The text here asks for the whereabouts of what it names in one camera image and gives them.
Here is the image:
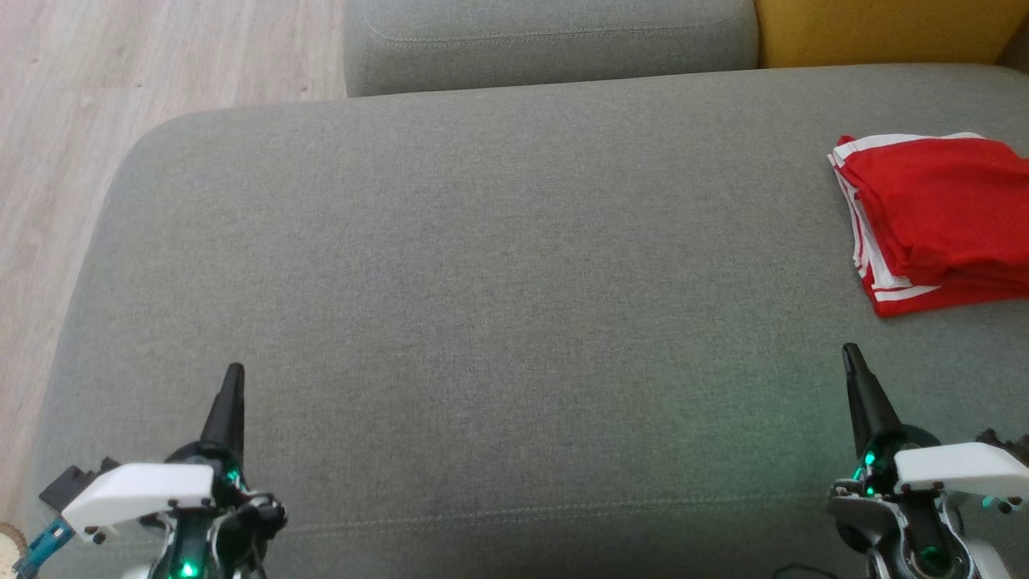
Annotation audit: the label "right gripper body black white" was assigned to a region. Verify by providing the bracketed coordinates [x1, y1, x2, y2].
[828, 426, 1029, 552]

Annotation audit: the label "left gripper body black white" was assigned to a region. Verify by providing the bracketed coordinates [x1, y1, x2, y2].
[39, 438, 288, 548]

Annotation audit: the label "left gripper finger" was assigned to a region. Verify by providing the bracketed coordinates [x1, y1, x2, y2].
[201, 363, 246, 467]

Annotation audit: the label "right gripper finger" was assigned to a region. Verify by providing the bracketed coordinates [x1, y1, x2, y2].
[842, 343, 905, 461]

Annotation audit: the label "red white jersey shirt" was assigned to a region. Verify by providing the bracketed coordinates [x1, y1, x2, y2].
[828, 153, 1029, 318]

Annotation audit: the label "red mesh shorts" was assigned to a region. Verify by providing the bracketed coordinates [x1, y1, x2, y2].
[834, 133, 1029, 278]

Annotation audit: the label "blue connector on left gripper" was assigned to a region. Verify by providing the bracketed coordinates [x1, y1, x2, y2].
[12, 517, 75, 578]

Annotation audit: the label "woven laundry basket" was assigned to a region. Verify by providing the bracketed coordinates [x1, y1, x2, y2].
[0, 521, 29, 579]

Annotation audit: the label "grey sofa seat cushion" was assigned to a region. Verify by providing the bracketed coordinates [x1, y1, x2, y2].
[24, 64, 1029, 579]

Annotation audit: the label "yellow cushion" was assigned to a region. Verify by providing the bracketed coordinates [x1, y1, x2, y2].
[754, 0, 1029, 69]

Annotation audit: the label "grey sofa back cushion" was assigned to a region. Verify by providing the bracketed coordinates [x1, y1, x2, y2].
[344, 0, 760, 97]

